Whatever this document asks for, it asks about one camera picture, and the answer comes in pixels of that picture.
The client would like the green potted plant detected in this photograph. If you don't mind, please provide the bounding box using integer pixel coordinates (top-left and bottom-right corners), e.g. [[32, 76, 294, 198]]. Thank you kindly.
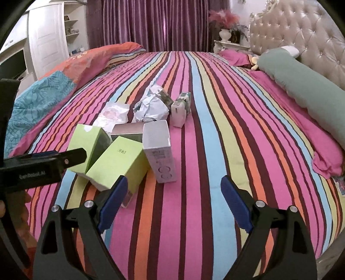
[[230, 24, 250, 44]]

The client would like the small lime green box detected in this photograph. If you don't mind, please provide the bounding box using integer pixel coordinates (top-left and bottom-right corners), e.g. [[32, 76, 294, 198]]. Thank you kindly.
[[66, 124, 113, 174]]

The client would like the taupe metallic box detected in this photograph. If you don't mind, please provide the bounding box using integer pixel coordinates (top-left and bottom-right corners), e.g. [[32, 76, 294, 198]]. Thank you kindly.
[[111, 122, 144, 143]]

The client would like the white pink plastic packet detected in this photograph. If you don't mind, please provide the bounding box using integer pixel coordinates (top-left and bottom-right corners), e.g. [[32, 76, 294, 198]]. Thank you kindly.
[[93, 102, 130, 134]]

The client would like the dark screen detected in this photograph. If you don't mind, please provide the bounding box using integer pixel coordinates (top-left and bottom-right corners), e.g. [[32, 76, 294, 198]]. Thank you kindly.
[[0, 51, 28, 81]]

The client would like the purple curtain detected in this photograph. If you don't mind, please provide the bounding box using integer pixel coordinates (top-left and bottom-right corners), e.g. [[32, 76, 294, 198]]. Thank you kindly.
[[86, 0, 230, 53]]

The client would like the white wardrobe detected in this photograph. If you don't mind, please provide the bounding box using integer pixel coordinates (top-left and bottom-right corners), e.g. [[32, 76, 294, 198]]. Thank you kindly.
[[0, 1, 68, 90]]

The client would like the orange and blue quilt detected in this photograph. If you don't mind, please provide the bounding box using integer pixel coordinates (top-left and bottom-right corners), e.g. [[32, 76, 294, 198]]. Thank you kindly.
[[8, 42, 146, 157]]

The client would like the large lime green box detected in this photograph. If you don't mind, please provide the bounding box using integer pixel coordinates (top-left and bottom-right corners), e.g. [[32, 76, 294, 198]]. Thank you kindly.
[[86, 136, 151, 191]]

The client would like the green bolster pillow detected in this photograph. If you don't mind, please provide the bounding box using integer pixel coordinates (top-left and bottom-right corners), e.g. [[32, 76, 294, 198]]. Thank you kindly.
[[257, 48, 345, 150]]

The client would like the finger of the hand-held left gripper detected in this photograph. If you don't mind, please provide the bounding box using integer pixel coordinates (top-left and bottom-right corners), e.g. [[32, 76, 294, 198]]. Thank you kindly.
[[55, 148, 87, 173]]

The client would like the striped multicolour bed sheet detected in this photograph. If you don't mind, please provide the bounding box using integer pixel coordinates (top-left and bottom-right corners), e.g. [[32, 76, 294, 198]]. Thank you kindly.
[[8, 51, 345, 280]]

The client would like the crumpled clear wrapper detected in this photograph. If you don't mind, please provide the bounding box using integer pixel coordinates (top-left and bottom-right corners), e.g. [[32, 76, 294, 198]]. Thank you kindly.
[[147, 84, 173, 109]]

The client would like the tall white cosmetic box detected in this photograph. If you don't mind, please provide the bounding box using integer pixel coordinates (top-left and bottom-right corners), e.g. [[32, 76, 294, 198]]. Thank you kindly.
[[142, 120, 177, 184]]

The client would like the white pillow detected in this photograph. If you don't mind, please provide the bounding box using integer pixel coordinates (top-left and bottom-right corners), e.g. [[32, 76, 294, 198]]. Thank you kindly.
[[281, 45, 300, 58]]

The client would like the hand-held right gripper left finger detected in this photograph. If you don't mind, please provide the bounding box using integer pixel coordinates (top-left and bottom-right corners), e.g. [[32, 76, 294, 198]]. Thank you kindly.
[[32, 175, 129, 280]]

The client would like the beige tufted headboard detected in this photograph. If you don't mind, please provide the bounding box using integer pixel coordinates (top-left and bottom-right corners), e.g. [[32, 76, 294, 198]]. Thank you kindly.
[[249, 0, 345, 95]]

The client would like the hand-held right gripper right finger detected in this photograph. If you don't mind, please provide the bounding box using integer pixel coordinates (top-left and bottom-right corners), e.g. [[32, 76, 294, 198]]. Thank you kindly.
[[220, 175, 317, 280]]

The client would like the white ornate nightstand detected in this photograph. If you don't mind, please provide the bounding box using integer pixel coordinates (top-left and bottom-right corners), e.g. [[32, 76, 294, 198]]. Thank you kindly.
[[213, 40, 251, 55]]

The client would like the pink pillow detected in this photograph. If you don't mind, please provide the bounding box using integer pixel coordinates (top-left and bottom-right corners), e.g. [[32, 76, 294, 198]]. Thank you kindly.
[[219, 49, 260, 68]]

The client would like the small white green carton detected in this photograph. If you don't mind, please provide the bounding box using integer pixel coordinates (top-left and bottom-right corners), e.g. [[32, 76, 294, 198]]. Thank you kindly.
[[171, 92, 192, 128]]

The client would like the white corner shelf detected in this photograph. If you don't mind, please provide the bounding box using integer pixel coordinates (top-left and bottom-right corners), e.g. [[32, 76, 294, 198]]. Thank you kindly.
[[63, 5, 89, 56]]

